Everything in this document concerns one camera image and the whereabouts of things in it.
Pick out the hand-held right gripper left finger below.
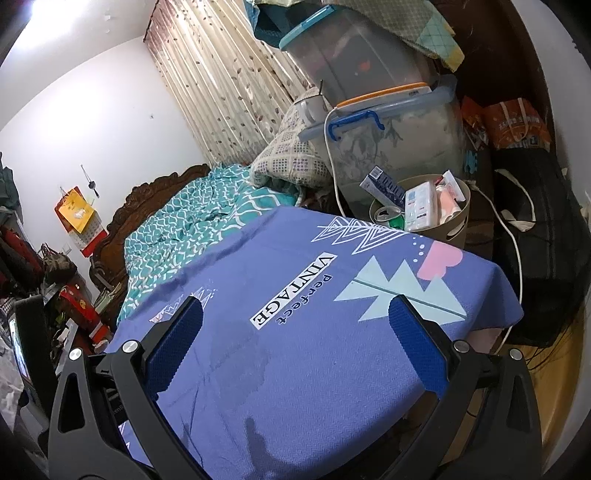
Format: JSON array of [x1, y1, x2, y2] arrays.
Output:
[[46, 295, 213, 480]]

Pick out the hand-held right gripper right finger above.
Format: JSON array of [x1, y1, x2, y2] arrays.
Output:
[[388, 294, 543, 480]]

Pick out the beige plastic bin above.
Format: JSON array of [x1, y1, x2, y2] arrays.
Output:
[[368, 173, 472, 250]]

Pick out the metal drink can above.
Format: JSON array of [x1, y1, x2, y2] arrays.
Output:
[[374, 205, 404, 229]]

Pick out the white tissue packet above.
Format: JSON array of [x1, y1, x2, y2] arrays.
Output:
[[404, 180, 439, 232]]

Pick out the pink box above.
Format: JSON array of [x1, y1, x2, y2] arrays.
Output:
[[436, 187, 462, 217]]

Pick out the blue toothpaste box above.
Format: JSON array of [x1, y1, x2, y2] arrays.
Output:
[[360, 166, 409, 208]]

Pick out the white red-print tube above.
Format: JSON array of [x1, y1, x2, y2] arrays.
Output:
[[441, 170, 469, 201]]

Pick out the pink table underlay cloth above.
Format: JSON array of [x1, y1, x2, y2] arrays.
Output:
[[471, 328, 504, 356]]

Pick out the stack of papers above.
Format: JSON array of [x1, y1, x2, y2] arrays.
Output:
[[95, 284, 123, 315]]

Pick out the red gift box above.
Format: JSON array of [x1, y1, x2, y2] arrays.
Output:
[[58, 284, 112, 344]]

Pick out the teal patterned bedspread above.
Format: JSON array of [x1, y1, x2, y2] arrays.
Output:
[[117, 164, 301, 324]]

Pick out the black monitor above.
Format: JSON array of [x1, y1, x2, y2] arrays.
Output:
[[9, 295, 61, 416]]

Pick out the brown handbag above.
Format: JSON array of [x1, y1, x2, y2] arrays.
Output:
[[39, 244, 79, 282]]

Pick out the carved wooden headboard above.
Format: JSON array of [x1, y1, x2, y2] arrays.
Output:
[[88, 164, 211, 319]]

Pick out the clear plastic bag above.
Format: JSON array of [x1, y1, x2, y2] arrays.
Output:
[[0, 342, 28, 416]]

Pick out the dark red bag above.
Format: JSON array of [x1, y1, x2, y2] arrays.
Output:
[[0, 224, 44, 296]]

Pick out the black bag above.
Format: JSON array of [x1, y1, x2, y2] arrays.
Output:
[[489, 145, 591, 347]]

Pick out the blue-lidded clear storage box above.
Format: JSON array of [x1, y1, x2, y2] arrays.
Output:
[[298, 76, 467, 217]]

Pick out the checked patterned pillow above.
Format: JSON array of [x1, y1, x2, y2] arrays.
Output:
[[249, 104, 335, 188]]

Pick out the orange printed packet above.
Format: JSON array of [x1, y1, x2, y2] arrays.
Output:
[[462, 96, 490, 151]]

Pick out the hanging clothes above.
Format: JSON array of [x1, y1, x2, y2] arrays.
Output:
[[0, 154, 24, 222]]

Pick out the orange printed bag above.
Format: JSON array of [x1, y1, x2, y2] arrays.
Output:
[[482, 99, 552, 151]]

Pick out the white kettle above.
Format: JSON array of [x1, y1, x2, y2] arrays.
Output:
[[294, 83, 335, 130]]

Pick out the beige leaf-print curtain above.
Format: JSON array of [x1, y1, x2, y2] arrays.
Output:
[[145, 0, 319, 167]]

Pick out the grey translucent storage box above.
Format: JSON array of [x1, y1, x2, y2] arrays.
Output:
[[279, 4, 444, 104]]

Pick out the dark wooden panel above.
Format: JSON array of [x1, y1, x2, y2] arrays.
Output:
[[429, 0, 555, 153]]

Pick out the green quilted cloth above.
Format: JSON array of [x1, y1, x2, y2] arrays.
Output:
[[277, 0, 465, 72]]

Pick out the teal cloth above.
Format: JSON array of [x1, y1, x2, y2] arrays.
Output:
[[252, 0, 296, 42]]

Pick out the yellow and red wall calendar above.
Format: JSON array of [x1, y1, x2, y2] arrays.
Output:
[[54, 187, 98, 234]]

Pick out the black hanging keychain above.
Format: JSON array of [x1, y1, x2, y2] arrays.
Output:
[[81, 164, 100, 199]]

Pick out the white cable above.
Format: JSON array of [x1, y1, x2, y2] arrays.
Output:
[[323, 108, 522, 356]]

